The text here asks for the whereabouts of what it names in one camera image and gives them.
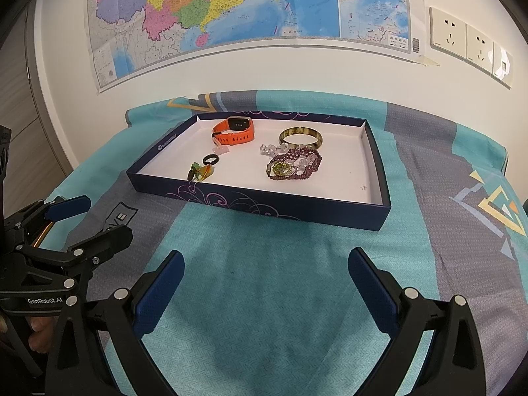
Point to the dark blue shallow box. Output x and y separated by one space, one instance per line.
342 161

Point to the olive jade bangle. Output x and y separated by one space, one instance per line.
301 146

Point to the gold edged smartphone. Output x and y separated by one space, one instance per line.
42 235

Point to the beige cabinet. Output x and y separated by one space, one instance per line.
24 132

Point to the printed teal grey blanket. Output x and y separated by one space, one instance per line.
268 276

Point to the orange smartwatch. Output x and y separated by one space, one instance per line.
243 136

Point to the tape strip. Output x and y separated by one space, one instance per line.
429 62

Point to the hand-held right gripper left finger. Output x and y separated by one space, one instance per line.
159 297

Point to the wall map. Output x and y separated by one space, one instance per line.
247 8

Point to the person's left hand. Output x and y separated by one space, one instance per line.
39 338

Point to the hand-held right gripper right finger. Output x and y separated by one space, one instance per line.
371 293

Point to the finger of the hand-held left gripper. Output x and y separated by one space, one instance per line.
68 208
105 241

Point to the white wall socket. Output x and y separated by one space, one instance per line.
478 49
502 65
447 33

